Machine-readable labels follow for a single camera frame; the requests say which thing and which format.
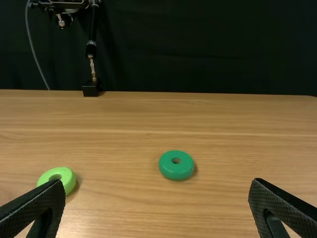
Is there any dark green ring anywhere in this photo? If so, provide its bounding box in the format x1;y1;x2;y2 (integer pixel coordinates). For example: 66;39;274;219
158;149;195;181

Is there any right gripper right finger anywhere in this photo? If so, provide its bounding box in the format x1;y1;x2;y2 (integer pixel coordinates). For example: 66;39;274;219
248;178;317;238

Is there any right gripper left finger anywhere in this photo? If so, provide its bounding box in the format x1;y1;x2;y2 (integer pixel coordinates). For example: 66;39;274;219
0;178;67;238

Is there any grey cable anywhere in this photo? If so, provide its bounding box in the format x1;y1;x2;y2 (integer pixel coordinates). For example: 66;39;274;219
24;0;52;91

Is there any light green ring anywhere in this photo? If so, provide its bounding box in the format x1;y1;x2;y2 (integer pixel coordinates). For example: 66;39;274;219
36;166;77;197

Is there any black clamp stand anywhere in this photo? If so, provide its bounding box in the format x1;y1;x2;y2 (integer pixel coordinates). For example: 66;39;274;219
44;0;104;98

